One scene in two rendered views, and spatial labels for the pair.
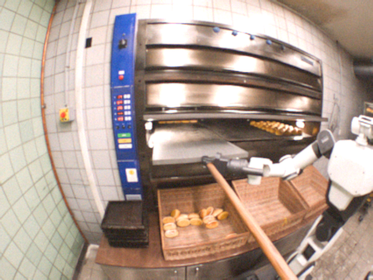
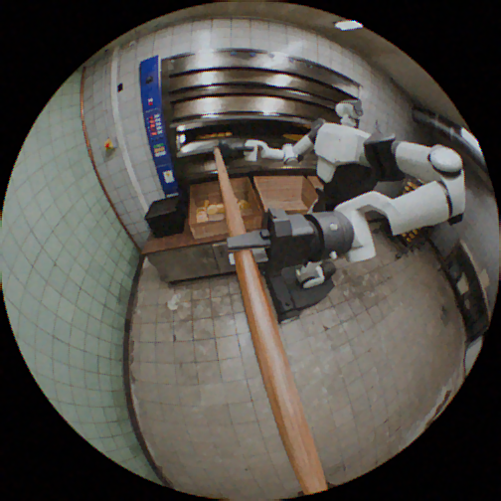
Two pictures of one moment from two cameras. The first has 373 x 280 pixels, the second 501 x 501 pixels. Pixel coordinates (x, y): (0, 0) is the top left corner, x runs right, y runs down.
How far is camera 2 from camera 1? 44 cm
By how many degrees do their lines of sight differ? 33
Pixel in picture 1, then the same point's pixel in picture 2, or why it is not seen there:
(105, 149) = (145, 160)
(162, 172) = (193, 171)
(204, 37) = (221, 61)
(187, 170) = (213, 167)
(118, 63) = (146, 94)
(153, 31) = (174, 65)
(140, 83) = (166, 104)
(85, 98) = (124, 127)
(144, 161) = (177, 164)
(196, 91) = (214, 102)
